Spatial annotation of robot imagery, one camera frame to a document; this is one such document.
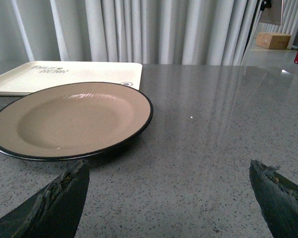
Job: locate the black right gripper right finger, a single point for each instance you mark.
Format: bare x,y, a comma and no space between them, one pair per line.
278,199

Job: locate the hanging grey board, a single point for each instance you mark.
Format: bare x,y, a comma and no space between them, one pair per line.
272,12

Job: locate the cream rectangular tray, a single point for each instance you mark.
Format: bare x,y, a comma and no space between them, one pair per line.
38,75

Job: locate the beige plate with black rim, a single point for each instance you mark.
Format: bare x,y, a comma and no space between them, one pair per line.
73,121

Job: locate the grey pleated curtain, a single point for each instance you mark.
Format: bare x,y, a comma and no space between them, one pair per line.
208,32

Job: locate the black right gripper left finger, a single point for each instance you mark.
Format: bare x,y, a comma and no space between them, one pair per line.
54,211

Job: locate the brown cardboard box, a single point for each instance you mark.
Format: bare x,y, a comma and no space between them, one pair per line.
272,40

